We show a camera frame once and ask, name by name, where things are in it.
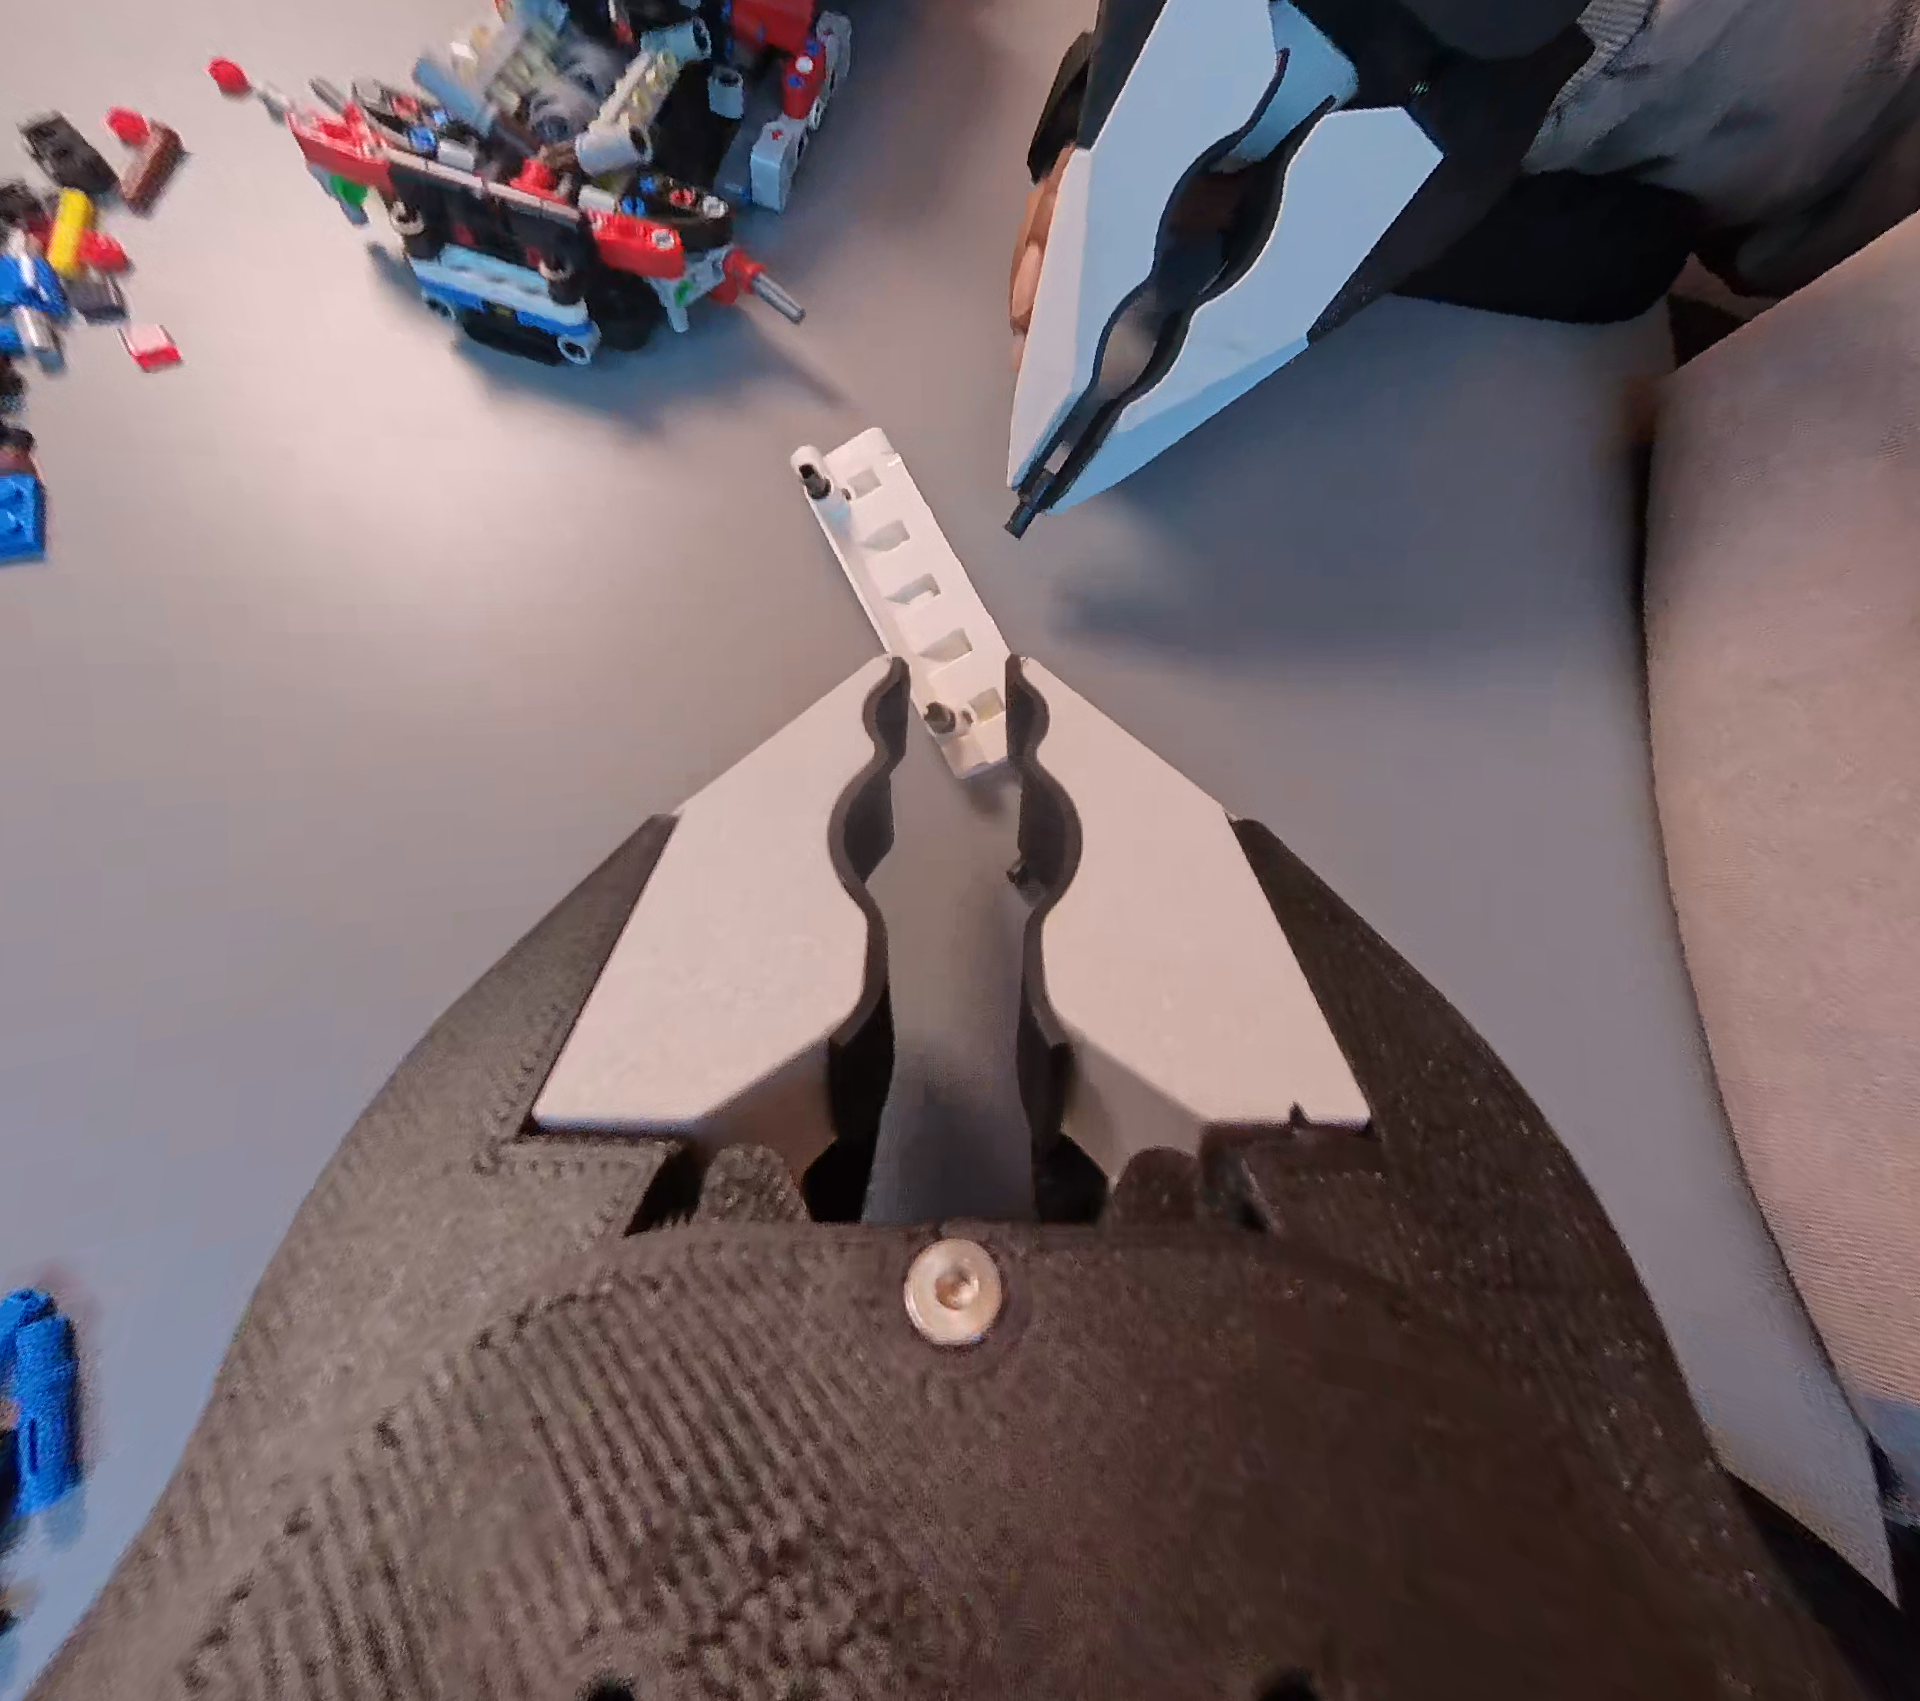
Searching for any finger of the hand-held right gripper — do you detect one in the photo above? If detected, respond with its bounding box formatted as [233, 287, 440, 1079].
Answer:
[1045, 103, 1446, 518]
[1004, 0, 1361, 494]

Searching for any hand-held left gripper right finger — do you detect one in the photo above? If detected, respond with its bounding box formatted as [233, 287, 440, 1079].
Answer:
[1001, 655, 1373, 1222]

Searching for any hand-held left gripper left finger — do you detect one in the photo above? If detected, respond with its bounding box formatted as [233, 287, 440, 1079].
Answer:
[528, 655, 916, 1222]

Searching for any white lego panel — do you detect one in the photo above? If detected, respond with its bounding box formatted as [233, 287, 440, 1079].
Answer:
[789, 429, 1013, 782]

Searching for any heap of black blue pins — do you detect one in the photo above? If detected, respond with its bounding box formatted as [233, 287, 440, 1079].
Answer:
[0, 1286, 82, 1522]

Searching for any partly built lego truck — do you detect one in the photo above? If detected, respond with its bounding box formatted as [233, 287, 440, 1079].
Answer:
[284, 0, 962, 364]

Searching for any pile of mixed lego pieces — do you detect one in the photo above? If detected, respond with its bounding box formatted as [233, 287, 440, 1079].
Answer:
[0, 103, 189, 566]

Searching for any person's right hand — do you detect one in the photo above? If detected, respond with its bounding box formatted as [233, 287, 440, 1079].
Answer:
[1005, 175, 1064, 378]

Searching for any black textured pad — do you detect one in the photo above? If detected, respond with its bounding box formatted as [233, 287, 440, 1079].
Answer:
[1386, 217, 1703, 326]

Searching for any person's beige hoodie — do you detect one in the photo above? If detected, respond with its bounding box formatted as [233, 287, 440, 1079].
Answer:
[1641, 217, 1920, 1606]

